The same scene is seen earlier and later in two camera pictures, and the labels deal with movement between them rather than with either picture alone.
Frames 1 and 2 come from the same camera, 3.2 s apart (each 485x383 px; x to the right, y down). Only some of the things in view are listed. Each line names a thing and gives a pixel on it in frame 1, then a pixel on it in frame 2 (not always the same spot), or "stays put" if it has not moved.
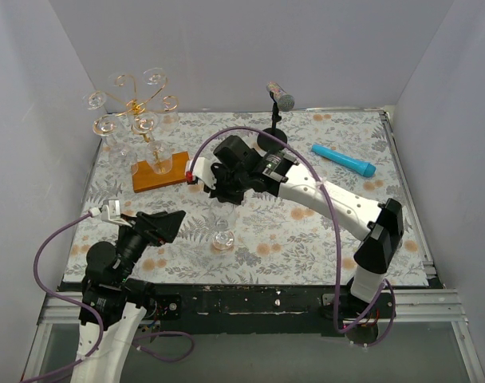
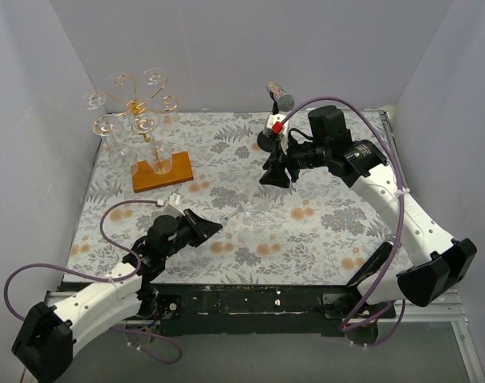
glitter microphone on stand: x=285 y=101 stays put
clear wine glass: x=222 y=215 to x=256 y=198
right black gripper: x=220 y=175 to x=284 y=160
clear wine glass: x=119 y=155 stays put
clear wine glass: x=159 y=155 stays put
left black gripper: x=147 y=230 to x=195 y=227
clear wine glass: x=94 y=99 stays put
